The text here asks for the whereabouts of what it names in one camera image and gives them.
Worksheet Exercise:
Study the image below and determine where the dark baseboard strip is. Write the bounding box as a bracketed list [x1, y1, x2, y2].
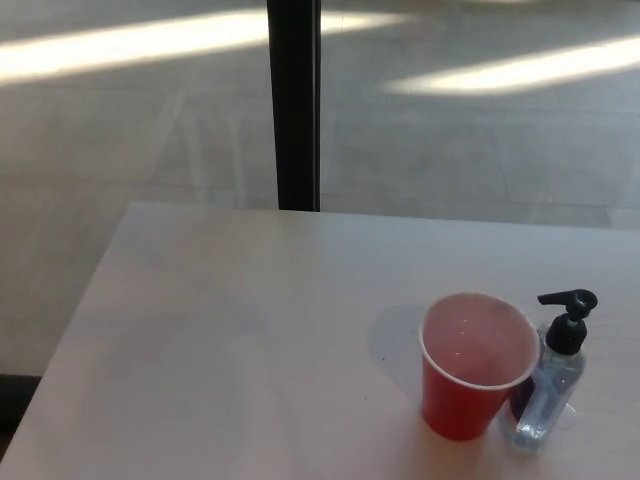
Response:
[0, 372, 42, 435]

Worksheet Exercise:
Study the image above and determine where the black vertical window post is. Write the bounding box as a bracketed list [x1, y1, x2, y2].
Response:
[266, 0, 322, 213]

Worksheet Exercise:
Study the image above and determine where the clear soap bottle black pump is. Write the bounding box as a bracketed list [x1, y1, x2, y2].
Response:
[501, 287, 600, 454]

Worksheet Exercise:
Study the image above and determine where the red plastic cup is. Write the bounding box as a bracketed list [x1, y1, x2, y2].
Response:
[417, 292, 542, 442]

